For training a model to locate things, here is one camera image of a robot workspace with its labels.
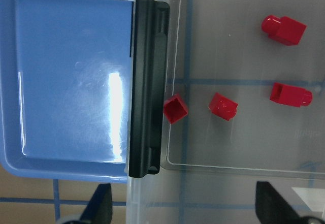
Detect blue plastic tray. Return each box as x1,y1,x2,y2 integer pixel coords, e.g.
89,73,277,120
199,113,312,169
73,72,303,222
1,0,133,183

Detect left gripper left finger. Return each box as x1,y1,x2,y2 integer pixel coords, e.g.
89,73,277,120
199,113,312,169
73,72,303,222
79,183,113,224

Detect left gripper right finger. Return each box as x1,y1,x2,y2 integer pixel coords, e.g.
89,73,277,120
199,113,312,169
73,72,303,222
255,181,305,223

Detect clear plastic storage box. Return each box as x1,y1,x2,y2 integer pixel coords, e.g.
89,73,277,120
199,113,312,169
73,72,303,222
126,0,324,223

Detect red block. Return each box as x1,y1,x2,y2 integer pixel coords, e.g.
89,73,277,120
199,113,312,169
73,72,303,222
163,94,188,124
261,15,307,46
208,92,238,121
270,82,313,107

